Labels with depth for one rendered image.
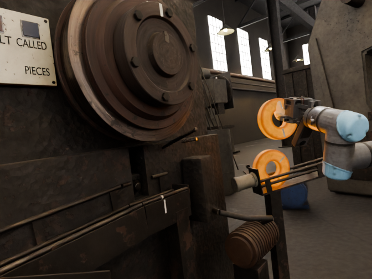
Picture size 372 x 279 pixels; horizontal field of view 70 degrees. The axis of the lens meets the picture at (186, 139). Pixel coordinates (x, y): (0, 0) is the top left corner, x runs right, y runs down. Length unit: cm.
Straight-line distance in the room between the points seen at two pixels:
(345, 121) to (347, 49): 256
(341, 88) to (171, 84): 270
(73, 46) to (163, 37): 23
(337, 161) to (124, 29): 65
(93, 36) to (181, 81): 27
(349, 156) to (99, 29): 73
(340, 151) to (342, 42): 260
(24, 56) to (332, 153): 84
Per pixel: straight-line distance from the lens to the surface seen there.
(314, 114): 87
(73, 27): 72
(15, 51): 79
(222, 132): 352
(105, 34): 72
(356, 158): 86
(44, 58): 81
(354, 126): 79
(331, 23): 345
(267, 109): 103
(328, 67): 339
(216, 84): 880
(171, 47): 78
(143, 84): 68
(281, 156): 116
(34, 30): 83
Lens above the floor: 90
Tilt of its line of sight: 2 degrees down
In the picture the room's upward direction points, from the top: 7 degrees counter-clockwise
